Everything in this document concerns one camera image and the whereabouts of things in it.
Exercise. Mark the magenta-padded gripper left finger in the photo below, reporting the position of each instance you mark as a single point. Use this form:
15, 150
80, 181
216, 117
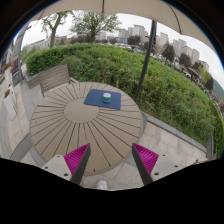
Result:
77, 158

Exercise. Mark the group of high-rise buildings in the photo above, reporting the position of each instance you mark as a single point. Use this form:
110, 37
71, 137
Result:
140, 30

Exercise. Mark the thin leaning tree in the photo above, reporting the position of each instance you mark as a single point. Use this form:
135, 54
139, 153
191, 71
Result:
54, 28

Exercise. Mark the dark curved parasol pole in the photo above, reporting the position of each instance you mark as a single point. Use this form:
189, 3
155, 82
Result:
146, 60

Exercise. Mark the beige parasol canopy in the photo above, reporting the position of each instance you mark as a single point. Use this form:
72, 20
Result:
133, 6

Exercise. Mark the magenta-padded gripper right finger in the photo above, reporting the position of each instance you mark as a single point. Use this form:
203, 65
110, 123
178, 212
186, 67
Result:
146, 158

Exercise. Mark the round leafy tree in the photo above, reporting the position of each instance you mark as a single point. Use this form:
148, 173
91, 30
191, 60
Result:
95, 21

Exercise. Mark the beige slatted outdoor chair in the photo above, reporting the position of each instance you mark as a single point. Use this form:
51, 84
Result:
53, 76

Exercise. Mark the white and teal computer mouse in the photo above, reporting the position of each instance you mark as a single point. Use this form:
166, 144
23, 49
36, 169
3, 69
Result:
106, 97

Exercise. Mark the blue rectangular mouse pad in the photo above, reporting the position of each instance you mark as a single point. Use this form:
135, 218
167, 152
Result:
93, 98

